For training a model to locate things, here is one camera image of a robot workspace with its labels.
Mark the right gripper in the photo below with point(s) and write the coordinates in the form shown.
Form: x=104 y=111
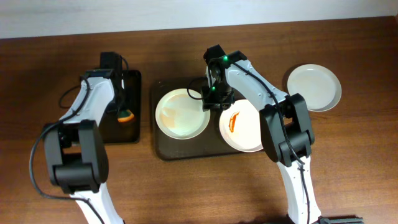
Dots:
x=217 y=103

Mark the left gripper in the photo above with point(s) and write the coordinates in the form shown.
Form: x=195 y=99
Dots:
x=120 y=101

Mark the green and orange sponge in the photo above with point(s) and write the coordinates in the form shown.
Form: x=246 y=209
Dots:
x=125 y=116

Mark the white plate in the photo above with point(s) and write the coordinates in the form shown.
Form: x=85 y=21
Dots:
x=240 y=127
x=179 y=116
x=319 y=86

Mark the white plate top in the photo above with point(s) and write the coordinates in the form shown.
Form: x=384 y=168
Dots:
x=179 y=116

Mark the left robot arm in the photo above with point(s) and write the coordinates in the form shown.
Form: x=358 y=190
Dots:
x=74 y=149

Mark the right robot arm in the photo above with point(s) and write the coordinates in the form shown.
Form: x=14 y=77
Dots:
x=285 y=127

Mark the small black tray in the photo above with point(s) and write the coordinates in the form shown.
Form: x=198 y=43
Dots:
x=114 y=132

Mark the large brown tray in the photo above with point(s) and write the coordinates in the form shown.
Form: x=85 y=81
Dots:
x=209 y=143

